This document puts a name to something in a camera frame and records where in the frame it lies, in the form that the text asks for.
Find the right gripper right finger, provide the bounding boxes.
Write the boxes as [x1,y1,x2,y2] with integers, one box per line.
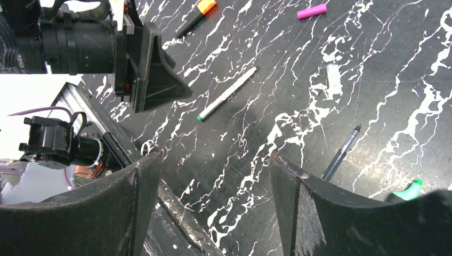
[270,154,451,255]

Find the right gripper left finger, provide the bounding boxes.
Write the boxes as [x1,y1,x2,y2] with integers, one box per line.
[1,153,161,255]

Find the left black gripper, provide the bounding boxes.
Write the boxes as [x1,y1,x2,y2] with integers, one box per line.
[39,12,192,113]

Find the white marker pen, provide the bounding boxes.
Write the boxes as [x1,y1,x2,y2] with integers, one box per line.
[197,66,259,122]

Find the orange black highlighter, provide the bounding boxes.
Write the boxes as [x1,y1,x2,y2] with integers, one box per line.
[175,0,216,38]

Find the magenta pen cap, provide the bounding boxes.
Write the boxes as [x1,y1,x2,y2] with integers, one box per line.
[297,4,327,20]

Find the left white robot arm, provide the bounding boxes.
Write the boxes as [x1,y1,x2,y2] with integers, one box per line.
[1,1,192,113]

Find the black ballpoint pen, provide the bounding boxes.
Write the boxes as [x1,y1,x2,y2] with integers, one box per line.
[321,123,362,181]

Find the clear pen cap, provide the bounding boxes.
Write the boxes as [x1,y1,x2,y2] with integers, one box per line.
[326,63,343,98]

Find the green tipped black highlighter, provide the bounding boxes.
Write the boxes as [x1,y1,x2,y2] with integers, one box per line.
[385,179,423,203]

